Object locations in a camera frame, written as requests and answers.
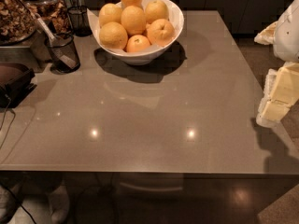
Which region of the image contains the white shoe left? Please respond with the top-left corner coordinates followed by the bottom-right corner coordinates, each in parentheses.
top-left (0, 185), bottom-right (20, 224)

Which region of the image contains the black cable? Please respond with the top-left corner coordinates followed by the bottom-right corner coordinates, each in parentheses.
top-left (0, 93), bottom-right (17, 149)

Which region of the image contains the white ceramic bowl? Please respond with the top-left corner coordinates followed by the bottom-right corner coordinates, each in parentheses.
top-left (87, 0), bottom-right (184, 65)

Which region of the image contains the glass jar of nuts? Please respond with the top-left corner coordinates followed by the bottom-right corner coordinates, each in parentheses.
top-left (0, 0), bottom-right (36, 46)

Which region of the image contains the black mesh cup back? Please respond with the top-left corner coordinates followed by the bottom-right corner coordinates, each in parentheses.
top-left (67, 6), bottom-right (92, 37)

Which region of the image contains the black mesh cup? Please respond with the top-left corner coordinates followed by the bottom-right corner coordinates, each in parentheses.
top-left (44, 33), bottom-right (80, 73)
top-left (67, 6), bottom-right (92, 37)

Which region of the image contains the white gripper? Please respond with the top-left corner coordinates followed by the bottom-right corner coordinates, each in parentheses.
top-left (254, 0), bottom-right (299, 128)

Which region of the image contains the small front orange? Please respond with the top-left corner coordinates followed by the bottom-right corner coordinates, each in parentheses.
top-left (126, 35), bottom-right (150, 52)

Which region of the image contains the glass jar of granola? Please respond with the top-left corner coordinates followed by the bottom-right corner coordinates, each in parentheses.
top-left (24, 0), bottom-right (71, 33)

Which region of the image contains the black mesh cup front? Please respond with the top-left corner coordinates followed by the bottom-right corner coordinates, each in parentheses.
top-left (44, 33), bottom-right (80, 73)

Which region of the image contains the black appliance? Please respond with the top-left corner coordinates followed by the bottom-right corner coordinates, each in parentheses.
top-left (0, 63), bottom-right (35, 108)

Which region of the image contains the white shoe right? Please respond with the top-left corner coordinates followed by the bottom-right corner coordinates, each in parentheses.
top-left (47, 185), bottom-right (70, 224)

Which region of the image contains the white shoe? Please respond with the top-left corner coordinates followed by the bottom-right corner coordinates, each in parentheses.
top-left (47, 185), bottom-right (70, 224)
top-left (0, 185), bottom-right (20, 224)

